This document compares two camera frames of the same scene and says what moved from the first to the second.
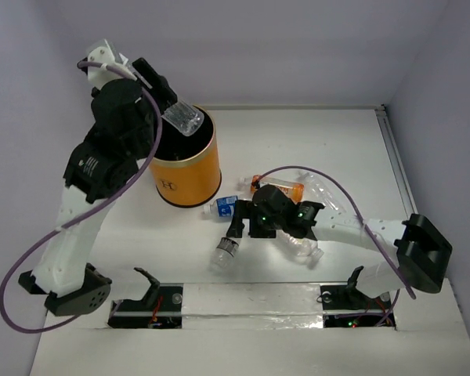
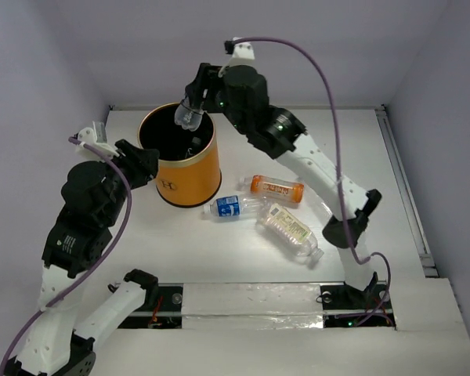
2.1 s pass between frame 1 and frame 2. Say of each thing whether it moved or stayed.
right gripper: moved
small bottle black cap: moved
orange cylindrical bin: stayed
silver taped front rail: stayed
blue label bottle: stayed
